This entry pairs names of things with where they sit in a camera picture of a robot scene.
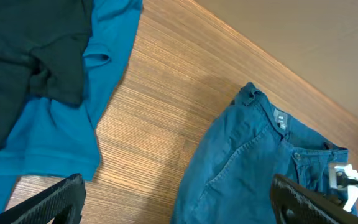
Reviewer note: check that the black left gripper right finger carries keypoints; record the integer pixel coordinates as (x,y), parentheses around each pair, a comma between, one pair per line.
(294,204)

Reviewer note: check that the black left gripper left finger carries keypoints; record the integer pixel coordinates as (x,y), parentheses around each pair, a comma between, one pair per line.
(61,203)

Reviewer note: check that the dark blue denim shorts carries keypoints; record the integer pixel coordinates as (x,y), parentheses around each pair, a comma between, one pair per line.
(229,176)

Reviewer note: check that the teal blue garment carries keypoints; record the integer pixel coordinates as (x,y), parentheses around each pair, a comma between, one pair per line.
(51,138)

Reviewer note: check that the black garment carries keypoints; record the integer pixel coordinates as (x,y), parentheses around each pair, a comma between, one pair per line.
(41,48)

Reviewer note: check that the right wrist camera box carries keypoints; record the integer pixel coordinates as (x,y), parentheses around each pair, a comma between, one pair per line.
(343,177)

